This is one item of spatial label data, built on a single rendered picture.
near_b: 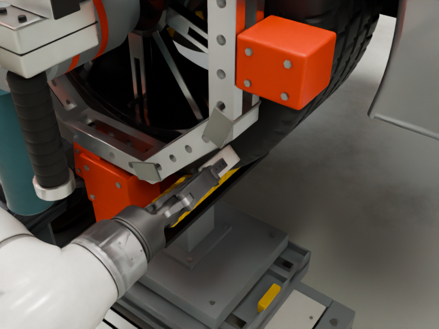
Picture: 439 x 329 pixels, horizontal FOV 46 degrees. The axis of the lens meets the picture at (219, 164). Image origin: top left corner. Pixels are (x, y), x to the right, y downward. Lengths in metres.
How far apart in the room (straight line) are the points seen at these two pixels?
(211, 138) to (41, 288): 0.28
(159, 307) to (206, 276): 0.14
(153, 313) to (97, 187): 0.36
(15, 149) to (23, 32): 0.43
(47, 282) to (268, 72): 0.33
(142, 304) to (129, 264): 0.59
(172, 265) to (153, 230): 0.54
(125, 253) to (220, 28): 0.29
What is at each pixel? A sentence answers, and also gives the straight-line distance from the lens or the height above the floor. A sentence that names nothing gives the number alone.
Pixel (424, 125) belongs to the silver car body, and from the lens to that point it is 0.70.
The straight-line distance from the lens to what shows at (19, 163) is 0.91.
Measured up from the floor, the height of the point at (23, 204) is 0.51.
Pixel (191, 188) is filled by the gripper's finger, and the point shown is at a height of 0.68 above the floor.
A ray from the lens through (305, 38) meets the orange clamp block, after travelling 0.59.
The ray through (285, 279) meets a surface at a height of 0.16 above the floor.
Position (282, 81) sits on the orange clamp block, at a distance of 0.58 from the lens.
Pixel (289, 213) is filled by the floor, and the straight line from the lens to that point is 1.64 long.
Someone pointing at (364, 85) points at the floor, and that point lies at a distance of 2.36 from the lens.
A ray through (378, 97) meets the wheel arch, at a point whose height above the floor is 0.78.
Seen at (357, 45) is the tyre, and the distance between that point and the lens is 0.80.
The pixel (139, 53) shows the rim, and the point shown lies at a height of 0.74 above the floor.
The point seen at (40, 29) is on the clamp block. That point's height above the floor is 0.94.
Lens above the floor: 1.13
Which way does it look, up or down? 39 degrees down
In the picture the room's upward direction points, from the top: straight up
